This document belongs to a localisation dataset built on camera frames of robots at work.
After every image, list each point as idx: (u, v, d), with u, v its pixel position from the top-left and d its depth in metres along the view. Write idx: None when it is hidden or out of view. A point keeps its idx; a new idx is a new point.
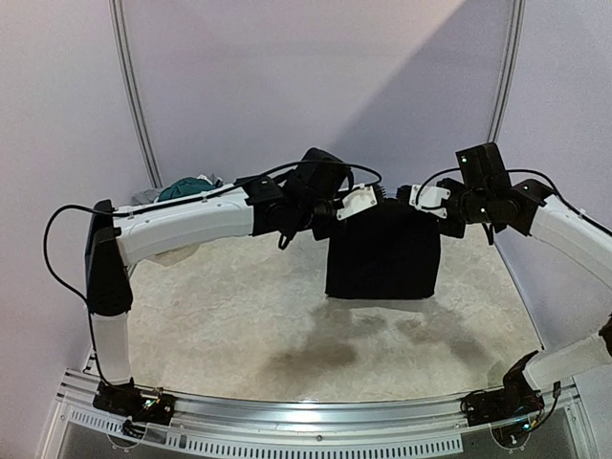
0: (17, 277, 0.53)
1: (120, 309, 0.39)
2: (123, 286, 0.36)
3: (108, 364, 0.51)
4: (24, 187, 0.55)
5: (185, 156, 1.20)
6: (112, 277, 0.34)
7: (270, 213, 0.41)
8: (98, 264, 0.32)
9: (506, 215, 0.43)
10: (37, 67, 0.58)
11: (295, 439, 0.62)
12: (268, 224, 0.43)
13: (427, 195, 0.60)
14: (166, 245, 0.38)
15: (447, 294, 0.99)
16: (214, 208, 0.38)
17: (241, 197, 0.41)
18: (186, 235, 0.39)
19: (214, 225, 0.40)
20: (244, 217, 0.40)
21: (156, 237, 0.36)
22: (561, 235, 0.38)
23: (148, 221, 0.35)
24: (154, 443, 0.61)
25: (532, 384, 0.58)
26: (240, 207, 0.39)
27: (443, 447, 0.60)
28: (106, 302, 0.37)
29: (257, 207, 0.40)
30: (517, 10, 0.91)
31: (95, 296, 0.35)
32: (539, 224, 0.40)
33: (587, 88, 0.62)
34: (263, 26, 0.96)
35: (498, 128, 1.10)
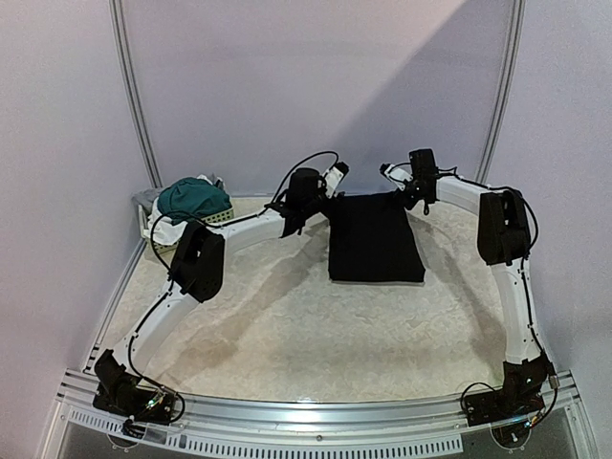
0: (18, 278, 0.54)
1: (206, 295, 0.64)
2: (218, 273, 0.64)
3: (139, 351, 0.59)
4: (23, 189, 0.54)
5: (185, 156, 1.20)
6: (216, 267, 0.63)
7: (291, 220, 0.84)
8: (216, 256, 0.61)
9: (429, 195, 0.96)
10: (34, 65, 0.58)
11: (296, 439, 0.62)
12: (292, 226, 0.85)
13: (396, 172, 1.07)
14: (241, 243, 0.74)
15: (446, 294, 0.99)
16: (265, 220, 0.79)
17: (275, 214, 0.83)
18: (252, 236, 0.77)
19: (262, 229, 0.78)
20: (276, 224, 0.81)
21: (239, 238, 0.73)
22: (452, 192, 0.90)
23: (233, 229, 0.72)
24: (154, 443, 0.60)
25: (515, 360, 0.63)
26: (276, 218, 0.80)
27: (443, 447, 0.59)
28: (207, 287, 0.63)
29: (286, 219, 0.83)
30: (517, 10, 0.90)
31: (203, 280, 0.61)
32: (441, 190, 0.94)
33: (587, 87, 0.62)
34: (263, 25, 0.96)
35: (498, 129, 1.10)
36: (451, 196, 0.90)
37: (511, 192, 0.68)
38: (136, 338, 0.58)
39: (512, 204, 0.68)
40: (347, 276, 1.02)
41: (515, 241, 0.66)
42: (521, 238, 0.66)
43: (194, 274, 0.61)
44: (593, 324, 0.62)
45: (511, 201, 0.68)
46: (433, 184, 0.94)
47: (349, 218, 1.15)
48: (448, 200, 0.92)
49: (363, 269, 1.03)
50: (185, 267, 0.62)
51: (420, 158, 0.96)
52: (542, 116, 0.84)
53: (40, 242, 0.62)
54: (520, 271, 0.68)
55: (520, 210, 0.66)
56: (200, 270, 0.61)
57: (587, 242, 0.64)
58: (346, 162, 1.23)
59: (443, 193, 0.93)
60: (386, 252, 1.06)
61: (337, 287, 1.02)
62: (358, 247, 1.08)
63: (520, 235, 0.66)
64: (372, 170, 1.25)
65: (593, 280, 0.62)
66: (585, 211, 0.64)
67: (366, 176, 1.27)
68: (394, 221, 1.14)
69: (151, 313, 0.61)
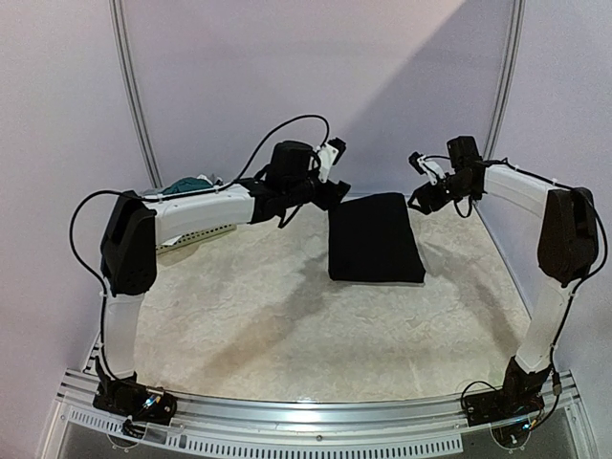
0: (18, 278, 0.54)
1: (142, 288, 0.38)
2: (152, 263, 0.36)
3: (114, 358, 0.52)
4: (24, 188, 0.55)
5: (185, 156, 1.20)
6: (146, 254, 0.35)
7: (266, 202, 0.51)
8: (139, 241, 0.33)
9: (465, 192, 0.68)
10: (37, 66, 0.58)
11: (296, 439, 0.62)
12: (265, 210, 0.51)
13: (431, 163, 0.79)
14: (188, 229, 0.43)
15: (447, 294, 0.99)
16: (225, 199, 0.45)
17: (242, 190, 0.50)
18: (208, 221, 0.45)
19: (219, 213, 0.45)
20: (244, 207, 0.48)
21: (183, 220, 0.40)
22: (504, 185, 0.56)
23: (176, 206, 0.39)
24: (154, 443, 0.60)
25: (526, 369, 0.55)
26: (244, 197, 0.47)
27: (443, 447, 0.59)
28: (134, 285, 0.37)
29: (258, 198, 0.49)
30: (517, 10, 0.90)
31: (122, 274, 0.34)
32: (489, 181, 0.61)
33: (586, 87, 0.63)
34: (263, 26, 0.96)
35: (498, 129, 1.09)
36: (498, 190, 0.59)
37: (579, 191, 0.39)
38: (102, 347, 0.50)
39: (579, 207, 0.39)
40: (346, 276, 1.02)
41: (579, 263, 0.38)
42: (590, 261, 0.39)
43: (113, 265, 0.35)
44: (593, 324, 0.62)
45: (579, 204, 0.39)
46: (479, 172, 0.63)
47: (350, 219, 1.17)
48: (495, 194, 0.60)
49: (361, 269, 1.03)
50: (106, 251, 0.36)
51: (462, 144, 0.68)
52: (542, 116, 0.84)
53: (41, 243, 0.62)
54: (571, 293, 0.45)
55: (591, 217, 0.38)
56: (116, 258, 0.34)
57: None
58: (346, 162, 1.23)
59: (491, 185, 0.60)
60: (390, 259, 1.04)
61: (337, 287, 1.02)
62: (360, 252, 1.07)
63: (586, 255, 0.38)
64: (372, 170, 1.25)
65: (593, 279, 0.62)
66: None
67: (367, 176, 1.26)
68: (392, 221, 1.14)
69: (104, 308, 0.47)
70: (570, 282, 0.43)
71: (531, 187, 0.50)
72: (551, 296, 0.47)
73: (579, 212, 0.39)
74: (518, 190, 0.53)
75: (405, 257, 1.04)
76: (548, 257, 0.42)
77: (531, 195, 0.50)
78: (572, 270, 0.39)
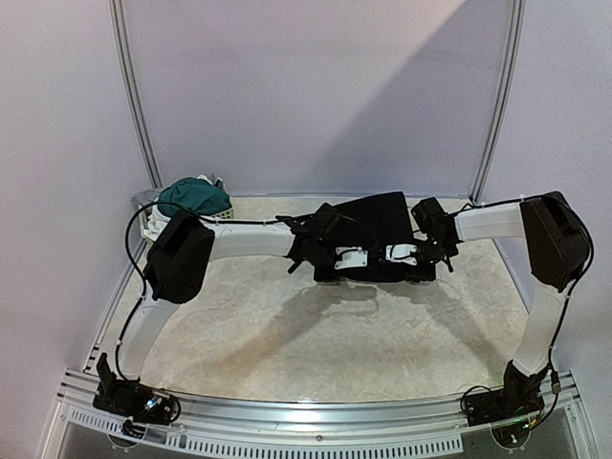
0: (17, 279, 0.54)
1: (181, 296, 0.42)
2: (199, 273, 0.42)
3: (128, 360, 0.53)
4: (22, 189, 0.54)
5: (186, 156, 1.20)
6: (203, 261, 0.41)
7: (302, 243, 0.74)
8: (204, 245, 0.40)
9: (441, 252, 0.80)
10: (35, 65, 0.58)
11: (296, 439, 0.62)
12: (298, 251, 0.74)
13: (397, 249, 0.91)
14: (239, 249, 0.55)
15: (446, 294, 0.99)
16: (273, 230, 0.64)
17: (286, 228, 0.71)
18: (251, 246, 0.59)
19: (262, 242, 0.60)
20: (285, 240, 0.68)
21: (233, 242, 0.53)
22: (475, 223, 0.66)
23: (230, 230, 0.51)
24: (154, 443, 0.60)
25: (525, 372, 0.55)
26: (286, 233, 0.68)
27: (443, 447, 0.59)
28: (178, 291, 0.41)
29: (297, 236, 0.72)
30: (517, 10, 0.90)
31: (181, 276, 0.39)
32: (461, 227, 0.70)
33: (587, 87, 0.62)
34: (263, 24, 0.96)
35: (498, 128, 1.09)
36: (473, 227, 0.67)
37: (549, 196, 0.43)
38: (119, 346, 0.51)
39: (557, 213, 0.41)
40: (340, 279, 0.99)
41: (575, 260, 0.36)
42: (584, 260, 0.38)
43: (169, 267, 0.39)
44: (593, 326, 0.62)
45: (555, 208, 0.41)
46: (449, 226, 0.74)
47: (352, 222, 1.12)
48: (474, 234, 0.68)
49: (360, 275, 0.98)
50: (160, 257, 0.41)
51: (426, 207, 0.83)
52: (542, 115, 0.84)
53: (40, 243, 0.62)
54: (567, 295, 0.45)
55: (572, 216, 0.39)
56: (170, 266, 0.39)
57: None
58: (346, 162, 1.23)
59: (465, 229, 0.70)
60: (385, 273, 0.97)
61: (338, 286, 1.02)
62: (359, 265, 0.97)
63: (581, 253, 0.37)
64: (372, 170, 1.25)
65: (593, 280, 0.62)
66: (583, 210, 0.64)
67: (366, 176, 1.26)
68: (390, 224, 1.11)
69: (132, 316, 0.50)
70: (565, 285, 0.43)
71: (498, 211, 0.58)
72: (547, 303, 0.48)
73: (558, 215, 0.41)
74: (489, 222, 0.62)
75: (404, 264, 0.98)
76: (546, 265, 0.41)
77: (502, 218, 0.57)
78: (569, 271, 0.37)
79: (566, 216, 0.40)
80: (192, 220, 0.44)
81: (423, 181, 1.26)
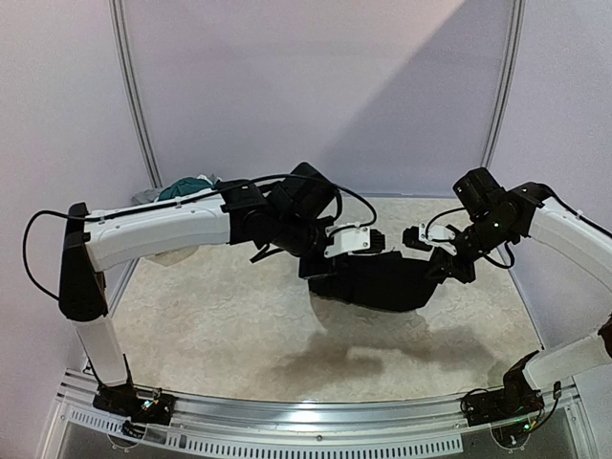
0: (16, 279, 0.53)
1: (93, 311, 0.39)
2: (92, 290, 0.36)
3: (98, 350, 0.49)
4: (22, 188, 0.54)
5: (185, 156, 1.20)
6: (82, 279, 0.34)
7: (247, 221, 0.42)
8: (71, 265, 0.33)
9: (497, 238, 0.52)
10: (35, 66, 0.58)
11: (296, 439, 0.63)
12: (245, 231, 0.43)
13: (435, 231, 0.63)
14: (151, 247, 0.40)
15: (447, 294, 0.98)
16: (188, 214, 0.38)
17: (218, 203, 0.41)
18: (168, 238, 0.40)
19: (187, 230, 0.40)
20: (217, 225, 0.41)
21: (131, 242, 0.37)
22: (570, 235, 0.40)
23: (119, 227, 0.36)
24: (154, 443, 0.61)
25: (532, 384, 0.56)
26: (214, 213, 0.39)
27: (443, 447, 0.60)
28: (83, 307, 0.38)
29: (234, 214, 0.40)
30: (517, 10, 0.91)
31: (68, 295, 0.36)
32: (538, 225, 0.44)
33: (586, 87, 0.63)
34: (263, 24, 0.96)
35: (498, 128, 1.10)
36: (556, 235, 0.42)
37: None
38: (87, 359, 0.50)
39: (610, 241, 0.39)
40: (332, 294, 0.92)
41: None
42: None
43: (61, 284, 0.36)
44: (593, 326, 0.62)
45: None
46: (521, 206, 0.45)
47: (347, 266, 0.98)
48: (550, 240, 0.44)
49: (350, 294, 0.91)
50: None
51: (475, 181, 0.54)
52: (542, 115, 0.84)
53: (40, 243, 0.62)
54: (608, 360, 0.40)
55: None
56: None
57: None
58: (346, 161, 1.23)
59: (542, 229, 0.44)
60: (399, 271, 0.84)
61: None
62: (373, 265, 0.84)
63: None
64: (373, 170, 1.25)
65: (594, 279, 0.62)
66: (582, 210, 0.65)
67: (366, 176, 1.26)
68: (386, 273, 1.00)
69: None
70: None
71: (587, 242, 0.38)
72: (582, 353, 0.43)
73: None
74: (574, 242, 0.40)
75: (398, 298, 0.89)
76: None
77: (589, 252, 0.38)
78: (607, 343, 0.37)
79: None
80: (77, 225, 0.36)
81: (423, 181, 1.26)
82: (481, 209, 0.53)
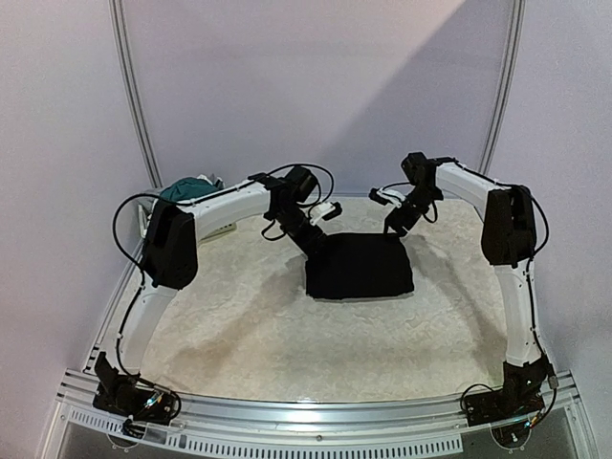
0: (16, 279, 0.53)
1: (181, 283, 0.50)
2: (188, 259, 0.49)
3: (131, 345, 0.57)
4: (22, 188, 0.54)
5: (186, 156, 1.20)
6: (189, 248, 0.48)
7: (278, 194, 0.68)
8: (184, 235, 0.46)
9: (426, 196, 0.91)
10: (35, 66, 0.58)
11: (295, 439, 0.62)
12: (277, 202, 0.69)
13: (389, 191, 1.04)
14: (221, 222, 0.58)
15: (446, 294, 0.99)
16: (248, 194, 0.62)
17: (259, 186, 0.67)
18: (233, 214, 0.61)
19: (245, 207, 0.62)
20: (261, 200, 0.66)
21: (216, 216, 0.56)
22: (449, 180, 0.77)
23: (208, 206, 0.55)
24: (153, 443, 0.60)
25: (517, 362, 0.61)
26: (262, 192, 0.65)
27: (443, 447, 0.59)
28: (177, 278, 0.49)
29: (273, 191, 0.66)
30: (517, 10, 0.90)
31: (171, 266, 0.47)
32: (439, 177, 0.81)
33: (586, 87, 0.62)
34: (263, 25, 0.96)
35: (498, 128, 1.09)
36: (452, 185, 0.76)
37: (517, 187, 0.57)
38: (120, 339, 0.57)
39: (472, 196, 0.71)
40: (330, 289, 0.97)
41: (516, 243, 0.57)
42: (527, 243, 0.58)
43: (161, 260, 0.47)
44: (592, 325, 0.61)
45: (517, 197, 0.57)
46: (429, 169, 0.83)
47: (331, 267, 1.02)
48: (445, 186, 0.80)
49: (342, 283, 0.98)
50: (152, 251, 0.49)
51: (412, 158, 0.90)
52: (542, 114, 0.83)
53: (40, 244, 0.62)
54: (525, 273, 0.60)
55: (526, 207, 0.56)
56: (165, 256, 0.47)
57: (586, 241, 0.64)
58: (346, 161, 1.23)
59: (441, 180, 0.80)
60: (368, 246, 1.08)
61: None
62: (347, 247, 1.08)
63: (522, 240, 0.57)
64: (372, 170, 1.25)
65: (592, 281, 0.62)
66: (582, 211, 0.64)
67: (366, 177, 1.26)
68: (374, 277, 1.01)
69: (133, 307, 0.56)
70: (520, 262, 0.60)
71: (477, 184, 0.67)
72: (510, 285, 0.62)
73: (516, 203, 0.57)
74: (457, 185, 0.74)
75: (384, 283, 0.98)
76: (489, 249, 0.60)
77: (469, 189, 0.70)
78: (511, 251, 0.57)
79: (526, 210, 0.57)
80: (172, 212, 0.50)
81: None
82: (414, 177, 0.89)
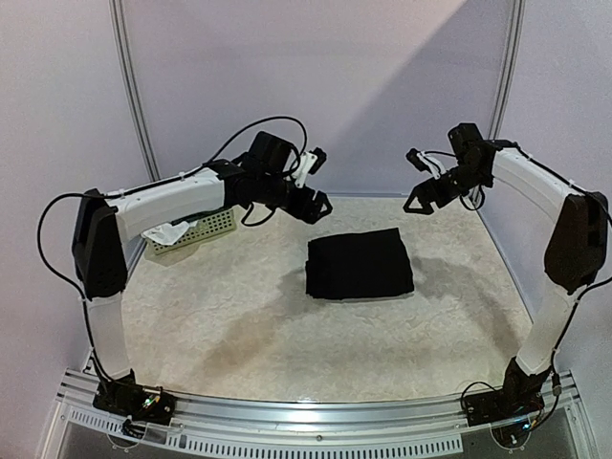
0: (15, 279, 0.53)
1: (113, 288, 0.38)
2: (117, 265, 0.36)
3: (108, 350, 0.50)
4: (22, 188, 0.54)
5: (185, 155, 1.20)
6: (113, 253, 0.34)
7: (234, 185, 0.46)
8: (102, 238, 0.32)
9: (473, 181, 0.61)
10: (35, 67, 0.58)
11: (295, 439, 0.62)
12: (235, 195, 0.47)
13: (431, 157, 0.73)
14: (159, 219, 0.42)
15: (447, 294, 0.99)
16: (191, 185, 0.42)
17: (211, 174, 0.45)
18: (175, 210, 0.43)
19: (189, 202, 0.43)
20: (216, 192, 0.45)
21: (150, 212, 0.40)
22: (511, 172, 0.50)
23: (140, 199, 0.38)
24: (154, 443, 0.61)
25: (527, 371, 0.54)
26: (214, 182, 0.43)
27: (443, 447, 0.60)
28: (106, 286, 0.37)
29: (228, 182, 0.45)
30: (517, 9, 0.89)
31: (94, 274, 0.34)
32: (499, 165, 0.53)
33: (587, 86, 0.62)
34: (263, 25, 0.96)
35: (498, 128, 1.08)
36: (507, 178, 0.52)
37: (592, 196, 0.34)
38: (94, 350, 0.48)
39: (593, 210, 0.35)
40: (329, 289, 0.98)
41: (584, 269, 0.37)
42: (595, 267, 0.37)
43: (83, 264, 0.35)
44: (593, 325, 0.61)
45: (593, 208, 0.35)
46: (488, 154, 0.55)
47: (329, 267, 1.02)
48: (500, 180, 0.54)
49: (340, 282, 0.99)
50: (78, 252, 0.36)
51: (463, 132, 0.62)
52: (542, 114, 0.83)
53: (41, 244, 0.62)
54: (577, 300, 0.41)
55: (603, 220, 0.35)
56: (84, 259, 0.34)
57: None
58: (346, 161, 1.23)
59: (497, 170, 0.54)
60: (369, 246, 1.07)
61: None
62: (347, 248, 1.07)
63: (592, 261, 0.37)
64: (372, 169, 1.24)
65: (593, 282, 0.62)
66: None
67: (366, 176, 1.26)
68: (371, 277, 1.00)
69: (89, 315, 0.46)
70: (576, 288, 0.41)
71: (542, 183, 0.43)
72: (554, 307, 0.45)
73: (591, 215, 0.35)
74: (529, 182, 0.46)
75: (382, 283, 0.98)
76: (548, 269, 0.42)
77: (545, 194, 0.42)
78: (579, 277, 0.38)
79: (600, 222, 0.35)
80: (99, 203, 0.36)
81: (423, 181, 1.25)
82: (462, 157, 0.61)
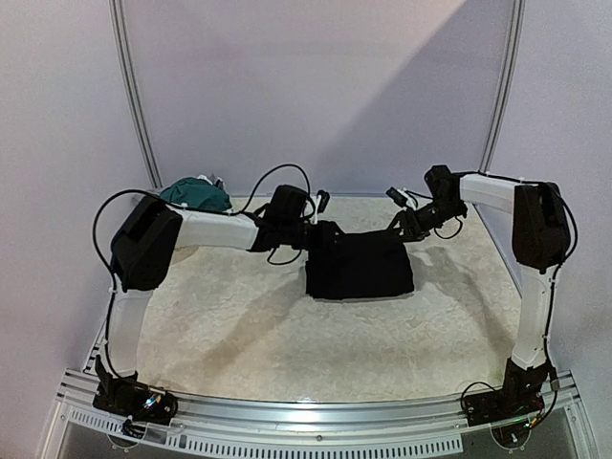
0: (18, 279, 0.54)
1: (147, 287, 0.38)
2: (163, 263, 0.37)
3: (120, 346, 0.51)
4: (23, 186, 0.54)
5: (185, 156, 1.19)
6: (164, 250, 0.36)
7: (265, 234, 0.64)
8: (164, 231, 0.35)
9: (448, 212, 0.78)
10: (35, 65, 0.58)
11: (295, 439, 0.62)
12: (262, 243, 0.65)
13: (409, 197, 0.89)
14: (205, 239, 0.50)
15: (446, 295, 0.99)
16: (236, 223, 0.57)
17: (248, 221, 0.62)
18: (218, 238, 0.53)
19: (230, 235, 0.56)
20: (249, 233, 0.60)
21: (203, 229, 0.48)
22: (478, 188, 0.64)
23: (197, 216, 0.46)
24: (154, 443, 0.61)
25: (522, 363, 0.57)
26: (249, 227, 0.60)
27: (443, 447, 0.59)
28: (143, 283, 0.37)
29: (260, 229, 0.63)
30: (517, 9, 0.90)
31: (138, 268, 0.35)
32: (467, 187, 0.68)
33: (586, 86, 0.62)
34: (263, 25, 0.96)
35: (498, 127, 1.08)
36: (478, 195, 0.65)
37: (545, 185, 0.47)
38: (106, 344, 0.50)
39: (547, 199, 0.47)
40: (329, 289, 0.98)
41: (554, 248, 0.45)
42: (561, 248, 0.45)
43: (127, 258, 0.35)
44: (593, 324, 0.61)
45: (547, 197, 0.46)
46: (455, 184, 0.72)
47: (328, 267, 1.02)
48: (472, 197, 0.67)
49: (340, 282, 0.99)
50: (120, 246, 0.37)
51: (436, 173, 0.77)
52: (542, 113, 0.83)
53: (41, 242, 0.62)
54: (551, 280, 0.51)
55: (558, 207, 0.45)
56: (134, 251, 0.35)
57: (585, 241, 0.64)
58: (346, 162, 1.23)
59: (467, 190, 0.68)
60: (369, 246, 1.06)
61: None
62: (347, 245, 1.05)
63: (557, 242, 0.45)
64: (372, 169, 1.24)
65: (593, 282, 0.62)
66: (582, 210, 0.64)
67: (366, 176, 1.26)
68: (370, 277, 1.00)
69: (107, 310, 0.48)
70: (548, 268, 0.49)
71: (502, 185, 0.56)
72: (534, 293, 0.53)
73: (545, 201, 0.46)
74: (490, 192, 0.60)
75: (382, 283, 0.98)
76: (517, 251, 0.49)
77: (502, 195, 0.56)
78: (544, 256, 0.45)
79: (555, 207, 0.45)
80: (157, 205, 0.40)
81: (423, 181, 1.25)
82: (437, 193, 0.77)
